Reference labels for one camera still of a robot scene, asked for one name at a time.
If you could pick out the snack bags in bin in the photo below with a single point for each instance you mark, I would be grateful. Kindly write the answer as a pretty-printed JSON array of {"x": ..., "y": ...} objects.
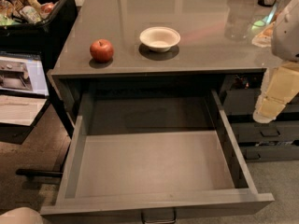
[{"x": 15, "y": 12}]

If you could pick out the white paper bowl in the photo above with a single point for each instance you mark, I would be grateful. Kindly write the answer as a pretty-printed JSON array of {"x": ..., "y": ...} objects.
[{"x": 159, "y": 39}]

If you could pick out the black table leg foot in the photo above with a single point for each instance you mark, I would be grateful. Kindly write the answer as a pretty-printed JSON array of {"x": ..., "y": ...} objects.
[{"x": 30, "y": 172}]

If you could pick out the chip bags in drawer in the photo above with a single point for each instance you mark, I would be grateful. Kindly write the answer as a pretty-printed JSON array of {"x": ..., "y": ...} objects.
[{"x": 240, "y": 82}]

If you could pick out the grey drawer cabinet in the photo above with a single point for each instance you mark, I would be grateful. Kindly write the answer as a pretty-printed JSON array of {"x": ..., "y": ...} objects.
[{"x": 162, "y": 93}]

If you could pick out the red apple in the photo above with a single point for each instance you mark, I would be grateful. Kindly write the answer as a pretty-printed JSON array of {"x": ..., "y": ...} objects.
[{"x": 102, "y": 50}]

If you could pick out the black storage bin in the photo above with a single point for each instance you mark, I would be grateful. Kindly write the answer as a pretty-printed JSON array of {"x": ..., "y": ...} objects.
[{"x": 45, "y": 38}]

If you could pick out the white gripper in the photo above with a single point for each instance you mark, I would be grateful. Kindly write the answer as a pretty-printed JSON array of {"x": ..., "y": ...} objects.
[{"x": 287, "y": 34}]

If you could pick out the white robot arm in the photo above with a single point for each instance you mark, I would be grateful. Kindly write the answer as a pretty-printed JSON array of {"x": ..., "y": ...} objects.
[{"x": 285, "y": 37}]

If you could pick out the white robot base corner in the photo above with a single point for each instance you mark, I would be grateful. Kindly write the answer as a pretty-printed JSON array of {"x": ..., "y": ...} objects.
[{"x": 23, "y": 215}]

